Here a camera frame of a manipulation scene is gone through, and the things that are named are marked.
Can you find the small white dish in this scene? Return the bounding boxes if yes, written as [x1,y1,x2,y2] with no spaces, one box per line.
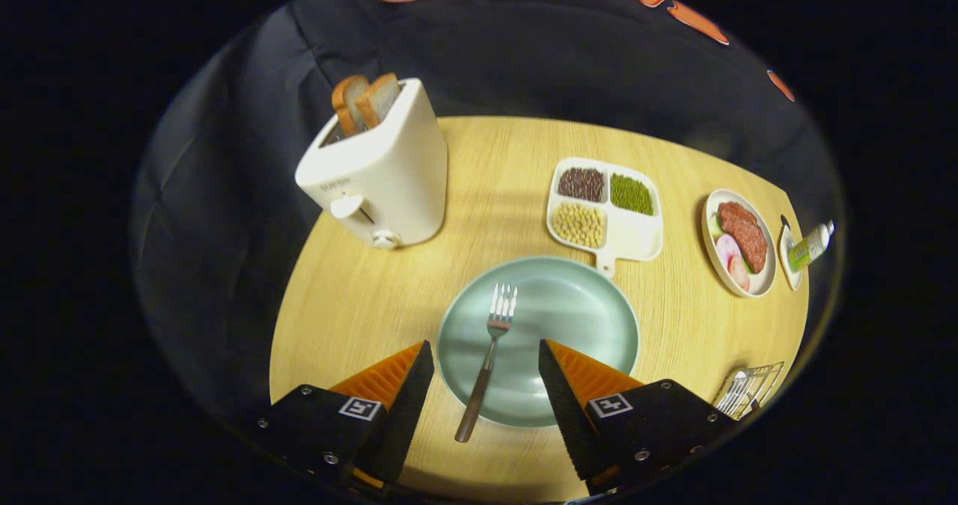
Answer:
[778,215,805,291]

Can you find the green drink bottle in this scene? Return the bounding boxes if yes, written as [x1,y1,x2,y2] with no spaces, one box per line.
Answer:
[787,220,836,272]

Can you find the light blue plate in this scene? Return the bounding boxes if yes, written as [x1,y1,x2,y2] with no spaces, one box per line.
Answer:
[436,256,641,429]

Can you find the toasted bread slice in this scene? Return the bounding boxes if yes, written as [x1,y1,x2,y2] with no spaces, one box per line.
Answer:
[332,75,371,135]
[354,73,403,130]

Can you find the white plate with food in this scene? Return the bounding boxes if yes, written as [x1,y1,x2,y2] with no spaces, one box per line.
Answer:
[701,189,778,299]

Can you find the white divided snack tray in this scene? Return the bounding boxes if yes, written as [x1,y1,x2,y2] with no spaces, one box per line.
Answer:
[546,157,665,278]

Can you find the metal spoon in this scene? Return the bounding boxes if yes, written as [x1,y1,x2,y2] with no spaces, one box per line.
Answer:
[720,369,751,414]

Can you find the brown meat steak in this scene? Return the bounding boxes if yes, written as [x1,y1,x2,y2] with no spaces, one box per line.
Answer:
[717,201,769,274]

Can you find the white toaster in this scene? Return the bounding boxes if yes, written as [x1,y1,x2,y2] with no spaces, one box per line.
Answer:
[295,78,449,250]

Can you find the green mung beans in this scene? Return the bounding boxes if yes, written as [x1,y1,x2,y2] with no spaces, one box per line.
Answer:
[609,173,655,215]

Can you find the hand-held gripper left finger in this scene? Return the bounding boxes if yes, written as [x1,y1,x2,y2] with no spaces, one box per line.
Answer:
[254,340,436,495]

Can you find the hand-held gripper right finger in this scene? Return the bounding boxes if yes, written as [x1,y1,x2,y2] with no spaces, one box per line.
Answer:
[537,338,742,495]

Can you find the fork with wooden handle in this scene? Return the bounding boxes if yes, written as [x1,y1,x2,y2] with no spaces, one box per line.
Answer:
[454,283,519,444]

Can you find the yellow soybeans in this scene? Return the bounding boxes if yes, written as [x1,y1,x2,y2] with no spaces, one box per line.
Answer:
[551,203,606,249]

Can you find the metal wire basket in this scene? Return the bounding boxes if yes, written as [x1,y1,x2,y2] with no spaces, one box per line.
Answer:
[711,361,785,421]

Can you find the dark brown beans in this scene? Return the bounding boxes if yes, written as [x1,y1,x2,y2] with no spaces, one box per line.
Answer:
[557,167,605,203]

